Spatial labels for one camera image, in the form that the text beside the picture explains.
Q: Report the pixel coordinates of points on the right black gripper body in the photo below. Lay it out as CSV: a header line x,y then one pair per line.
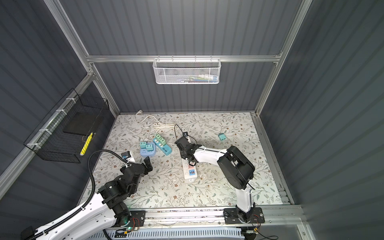
x,y
183,155

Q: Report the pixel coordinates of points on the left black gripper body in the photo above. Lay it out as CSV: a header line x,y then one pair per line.
x,y
146,170

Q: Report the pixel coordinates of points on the teal power strip with USB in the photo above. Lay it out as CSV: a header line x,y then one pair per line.
x,y
165,149

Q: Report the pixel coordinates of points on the white long power strip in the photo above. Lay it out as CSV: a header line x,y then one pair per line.
x,y
190,172

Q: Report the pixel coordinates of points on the lavender square power socket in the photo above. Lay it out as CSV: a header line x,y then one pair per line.
x,y
145,153

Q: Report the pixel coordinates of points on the teal plug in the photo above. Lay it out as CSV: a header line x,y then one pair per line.
x,y
149,147
143,145
222,137

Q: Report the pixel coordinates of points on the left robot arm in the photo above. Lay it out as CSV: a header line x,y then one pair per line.
x,y
105,208

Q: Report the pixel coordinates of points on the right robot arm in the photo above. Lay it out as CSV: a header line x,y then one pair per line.
x,y
236,167

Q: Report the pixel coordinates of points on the yellow marker in basket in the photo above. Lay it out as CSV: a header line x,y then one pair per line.
x,y
86,144

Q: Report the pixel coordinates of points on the black pad in basket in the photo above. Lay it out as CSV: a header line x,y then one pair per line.
x,y
83,124

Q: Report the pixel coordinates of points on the pens in white basket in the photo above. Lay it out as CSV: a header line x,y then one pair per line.
x,y
200,79

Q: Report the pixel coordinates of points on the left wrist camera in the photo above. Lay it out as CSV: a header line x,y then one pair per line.
x,y
127,157

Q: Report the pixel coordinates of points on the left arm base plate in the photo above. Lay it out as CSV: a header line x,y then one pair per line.
x,y
131,219

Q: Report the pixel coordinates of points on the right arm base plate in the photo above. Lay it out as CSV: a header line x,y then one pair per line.
x,y
236,216

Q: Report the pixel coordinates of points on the black wire side basket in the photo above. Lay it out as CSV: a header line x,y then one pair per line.
x,y
67,134

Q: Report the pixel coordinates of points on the white wire wall basket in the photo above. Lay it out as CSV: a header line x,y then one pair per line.
x,y
168,73

